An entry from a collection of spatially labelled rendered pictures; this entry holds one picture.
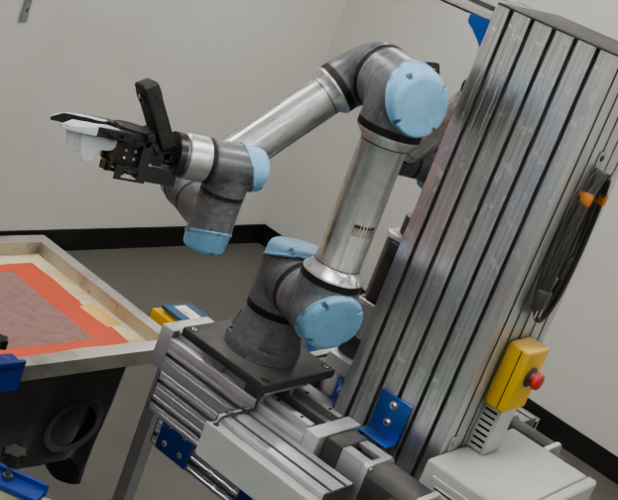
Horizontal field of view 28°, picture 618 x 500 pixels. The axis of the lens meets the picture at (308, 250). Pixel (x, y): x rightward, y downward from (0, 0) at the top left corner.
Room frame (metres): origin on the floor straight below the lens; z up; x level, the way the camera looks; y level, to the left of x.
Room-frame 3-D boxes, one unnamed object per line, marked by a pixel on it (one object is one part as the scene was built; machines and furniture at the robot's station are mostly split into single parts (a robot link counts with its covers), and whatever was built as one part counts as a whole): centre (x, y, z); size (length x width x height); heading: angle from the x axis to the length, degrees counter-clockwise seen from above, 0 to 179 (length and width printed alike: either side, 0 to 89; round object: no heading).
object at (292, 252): (2.22, 0.01, 1.42); 0.13 x 0.12 x 0.14; 33
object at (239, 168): (1.97, 0.17, 1.65); 0.11 x 0.08 x 0.09; 123
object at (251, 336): (2.23, 0.02, 1.31); 0.15 x 0.15 x 0.10
